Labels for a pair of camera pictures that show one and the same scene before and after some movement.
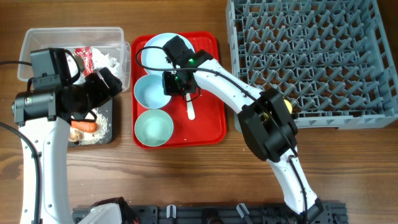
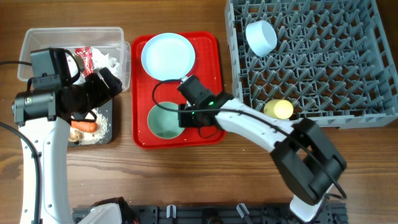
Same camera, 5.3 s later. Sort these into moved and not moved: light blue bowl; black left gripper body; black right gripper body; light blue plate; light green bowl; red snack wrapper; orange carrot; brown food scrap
Moved: light green bowl; black right gripper body; light blue bowl
Not moved: red snack wrapper; light blue plate; black left gripper body; brown food scrap; orange carrot
